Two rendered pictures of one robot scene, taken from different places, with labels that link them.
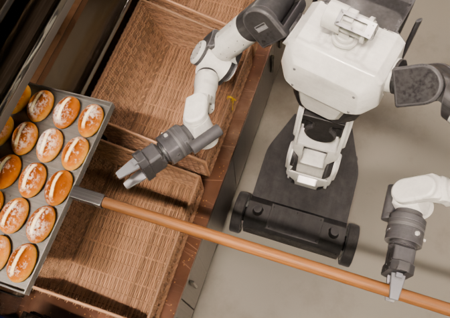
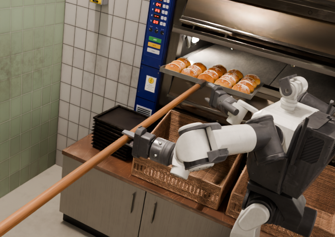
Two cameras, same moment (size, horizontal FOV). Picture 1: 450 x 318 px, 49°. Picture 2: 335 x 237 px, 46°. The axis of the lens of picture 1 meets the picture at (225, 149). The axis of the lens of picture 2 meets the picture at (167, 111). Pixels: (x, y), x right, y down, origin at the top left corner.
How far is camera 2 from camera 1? 175 cm
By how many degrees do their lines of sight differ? 66
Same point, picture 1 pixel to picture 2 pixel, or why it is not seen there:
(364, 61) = (273, 109)
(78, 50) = not seen: hidden behind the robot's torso
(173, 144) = (226, 97)
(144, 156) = (218, 87)
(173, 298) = (146, 184)
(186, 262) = (167, 193)
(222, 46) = not seen: hidden behind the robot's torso
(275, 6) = (309, 98)
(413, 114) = not seen: outside the picture
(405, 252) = (149, 135)
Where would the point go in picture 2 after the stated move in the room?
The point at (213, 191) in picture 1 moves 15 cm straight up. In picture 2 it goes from (214, 214) to (220, 191)
